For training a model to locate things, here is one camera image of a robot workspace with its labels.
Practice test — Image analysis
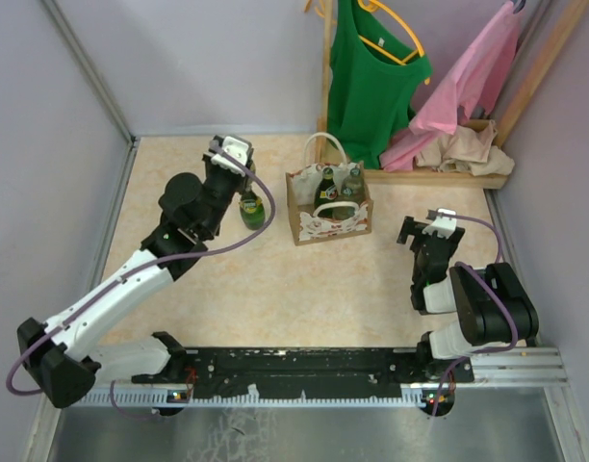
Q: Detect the pink shirt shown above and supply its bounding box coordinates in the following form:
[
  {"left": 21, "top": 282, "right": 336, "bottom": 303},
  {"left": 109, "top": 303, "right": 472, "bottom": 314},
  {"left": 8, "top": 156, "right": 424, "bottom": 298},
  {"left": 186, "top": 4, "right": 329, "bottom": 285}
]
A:
[{"left": 380, "top": 1, "right": 521, "bottom": 171}]

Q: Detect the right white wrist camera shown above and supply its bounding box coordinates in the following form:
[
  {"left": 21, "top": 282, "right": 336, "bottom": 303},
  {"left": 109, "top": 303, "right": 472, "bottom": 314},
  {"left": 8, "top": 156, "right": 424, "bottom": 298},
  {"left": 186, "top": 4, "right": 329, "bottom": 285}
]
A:
[{"left": 423, "top": 208, "right": 457, "bottom": 239}]

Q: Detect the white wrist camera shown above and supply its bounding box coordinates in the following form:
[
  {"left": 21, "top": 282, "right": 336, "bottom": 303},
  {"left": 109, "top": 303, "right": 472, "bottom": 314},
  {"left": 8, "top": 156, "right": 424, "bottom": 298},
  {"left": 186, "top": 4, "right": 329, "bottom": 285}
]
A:
[
  {"left": 209, "top": 136, "right": 253, "bottom": 177},
  {"left": 423, "top": 208, "right": 457, "bottom": 239}
]

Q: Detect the yellow clothes hanger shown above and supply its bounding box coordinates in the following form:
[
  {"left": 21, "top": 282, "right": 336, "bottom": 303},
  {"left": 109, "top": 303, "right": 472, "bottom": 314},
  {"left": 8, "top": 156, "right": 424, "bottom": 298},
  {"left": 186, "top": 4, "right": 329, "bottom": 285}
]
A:
[{"left": 303, "top": 0, "right": 431, "bottom": 86}]

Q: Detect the clear glass bottle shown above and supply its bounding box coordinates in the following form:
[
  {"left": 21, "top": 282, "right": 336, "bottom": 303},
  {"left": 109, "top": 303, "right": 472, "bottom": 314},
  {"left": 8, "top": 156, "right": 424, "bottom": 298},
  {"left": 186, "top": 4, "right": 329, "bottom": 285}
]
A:
[
  {"left": 341, "top": 167, "right": 365, "bottom": 203},
  {"left": 331, "top": 200, "right": 359, "bottom": 221}
]

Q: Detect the aluminium frame rail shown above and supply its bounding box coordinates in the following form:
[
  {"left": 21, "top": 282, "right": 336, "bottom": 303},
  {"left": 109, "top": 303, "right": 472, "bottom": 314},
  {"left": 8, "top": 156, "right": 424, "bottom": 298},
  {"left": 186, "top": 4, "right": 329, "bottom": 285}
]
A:
[{"left": 80, "top": 347, "right": 568, "bottom": 412}]

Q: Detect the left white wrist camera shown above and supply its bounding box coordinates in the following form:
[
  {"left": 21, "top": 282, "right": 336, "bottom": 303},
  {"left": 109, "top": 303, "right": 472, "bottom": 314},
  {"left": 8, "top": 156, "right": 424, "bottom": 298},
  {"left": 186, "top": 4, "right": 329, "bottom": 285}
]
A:
[{"left": 209, "top": 136, "right": 253, "bottom": 177}]

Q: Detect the green tank top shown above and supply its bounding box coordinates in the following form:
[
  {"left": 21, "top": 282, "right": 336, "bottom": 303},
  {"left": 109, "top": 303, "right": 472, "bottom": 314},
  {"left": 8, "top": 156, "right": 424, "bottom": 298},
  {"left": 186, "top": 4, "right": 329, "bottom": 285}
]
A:
[{"left": 327, "top": 1, "right": 432, "bottom": 169}]

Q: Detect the wooden clothes rack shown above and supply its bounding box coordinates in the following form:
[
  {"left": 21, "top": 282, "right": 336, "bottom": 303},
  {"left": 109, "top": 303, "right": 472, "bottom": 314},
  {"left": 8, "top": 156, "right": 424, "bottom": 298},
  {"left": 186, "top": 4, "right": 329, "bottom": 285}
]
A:
[{"left": 314, "top": 0, "right": 589, "bottom": 191}]

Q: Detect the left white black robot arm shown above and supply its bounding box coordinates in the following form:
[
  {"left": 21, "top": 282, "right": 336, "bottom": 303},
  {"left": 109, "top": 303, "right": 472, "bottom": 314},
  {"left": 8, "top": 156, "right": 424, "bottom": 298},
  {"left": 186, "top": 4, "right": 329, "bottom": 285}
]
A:
[{"left": 16, "top": 153, "right": 255, "bottom": 409}]

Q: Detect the beige crumpled cloth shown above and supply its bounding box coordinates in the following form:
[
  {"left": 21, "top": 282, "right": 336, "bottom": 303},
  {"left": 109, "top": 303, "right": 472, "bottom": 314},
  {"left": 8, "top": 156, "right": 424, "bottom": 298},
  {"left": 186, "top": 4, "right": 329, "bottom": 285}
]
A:
[{"left": 415, "top": 120, "right": 515, "bottom": 176}]

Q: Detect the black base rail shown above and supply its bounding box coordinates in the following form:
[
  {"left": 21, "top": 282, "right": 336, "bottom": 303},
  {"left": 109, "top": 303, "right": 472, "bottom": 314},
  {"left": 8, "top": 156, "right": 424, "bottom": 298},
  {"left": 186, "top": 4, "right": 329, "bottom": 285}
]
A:
[{"left": 132, "top": 347, "right": 450, "bottom": 399}]

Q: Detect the green bottle yellow label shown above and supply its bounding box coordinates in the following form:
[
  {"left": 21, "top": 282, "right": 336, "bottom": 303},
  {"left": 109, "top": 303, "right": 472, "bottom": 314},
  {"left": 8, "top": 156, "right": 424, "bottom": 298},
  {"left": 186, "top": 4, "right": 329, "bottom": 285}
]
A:
[{"left": 239, "top": 176, "right": 266, "bottom": 231}]

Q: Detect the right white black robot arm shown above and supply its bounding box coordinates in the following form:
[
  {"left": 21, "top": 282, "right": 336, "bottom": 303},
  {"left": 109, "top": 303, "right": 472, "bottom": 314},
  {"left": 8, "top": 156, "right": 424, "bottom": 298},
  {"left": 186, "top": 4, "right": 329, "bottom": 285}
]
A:
[{"left": 397, "top": 209, "right": 539, "bottom": 367}]

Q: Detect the dark green bottle in bag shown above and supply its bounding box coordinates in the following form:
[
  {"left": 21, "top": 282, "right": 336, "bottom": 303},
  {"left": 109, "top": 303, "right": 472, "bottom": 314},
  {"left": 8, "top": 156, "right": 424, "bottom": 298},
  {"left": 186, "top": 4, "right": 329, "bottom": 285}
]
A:
[{"left": 314, "top": 167, "right": 338, "bottom": 209}]

